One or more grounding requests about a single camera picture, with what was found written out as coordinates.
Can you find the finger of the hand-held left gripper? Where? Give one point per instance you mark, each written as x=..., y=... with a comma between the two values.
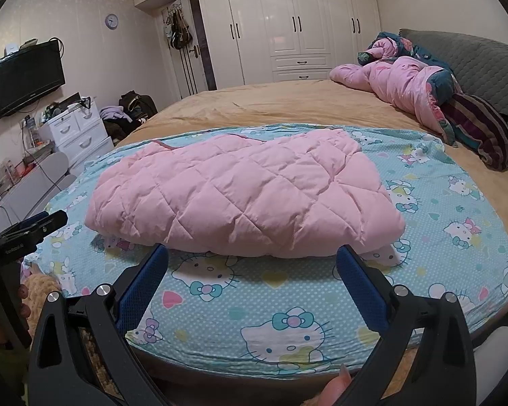
x=27, y=223
x=46, y=224

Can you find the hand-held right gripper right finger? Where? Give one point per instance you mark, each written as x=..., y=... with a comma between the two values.
x=360, y=283

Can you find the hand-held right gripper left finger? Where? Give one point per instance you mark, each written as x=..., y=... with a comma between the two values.
x=146, y=279

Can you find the pink quilted jacket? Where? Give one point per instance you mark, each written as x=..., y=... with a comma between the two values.
x=237, y=190

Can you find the dark clothes pile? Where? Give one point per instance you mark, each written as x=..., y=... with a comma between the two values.
x=122, y=129

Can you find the purple clothes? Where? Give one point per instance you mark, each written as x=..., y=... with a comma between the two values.
x=114, y=113

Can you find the person's left hand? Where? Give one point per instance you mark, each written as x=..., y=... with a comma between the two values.
x=24, y=300

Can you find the person's right hand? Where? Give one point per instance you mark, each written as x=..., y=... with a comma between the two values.
x=334, y=391

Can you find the grey padded bench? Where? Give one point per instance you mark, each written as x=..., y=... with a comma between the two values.
x=34, y=177

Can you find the cartoon cat printed blanket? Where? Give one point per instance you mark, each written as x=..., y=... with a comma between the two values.
x=427, y=220

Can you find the white drawer cabinet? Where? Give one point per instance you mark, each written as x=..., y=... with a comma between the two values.
x=76, y=135

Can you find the black metal rack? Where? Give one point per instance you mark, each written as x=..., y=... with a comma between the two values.
x=87, y=100

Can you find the black television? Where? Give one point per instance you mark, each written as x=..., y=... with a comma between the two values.
x=25, y=78

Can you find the dark bag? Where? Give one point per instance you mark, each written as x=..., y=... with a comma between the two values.
x=137, y=103

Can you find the white router box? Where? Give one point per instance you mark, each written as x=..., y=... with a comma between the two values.
x=11, y=48

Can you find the maroon striped pillow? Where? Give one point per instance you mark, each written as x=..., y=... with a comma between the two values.
x=478, y=127

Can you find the bed with tan sheet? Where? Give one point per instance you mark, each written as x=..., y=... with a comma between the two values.
x=279, y=101

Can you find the pink floral comforter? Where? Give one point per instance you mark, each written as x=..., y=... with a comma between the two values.
x=398, y=80

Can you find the hanging bags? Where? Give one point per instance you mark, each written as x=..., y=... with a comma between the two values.
x=180, y=29

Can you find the grey quilted headboard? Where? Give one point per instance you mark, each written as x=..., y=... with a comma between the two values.
x=482, y=63

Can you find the white wardrobe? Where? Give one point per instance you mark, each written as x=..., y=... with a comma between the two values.
x=305, y=17

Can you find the round wall clock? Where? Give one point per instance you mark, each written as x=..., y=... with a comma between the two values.
x=111, y=21

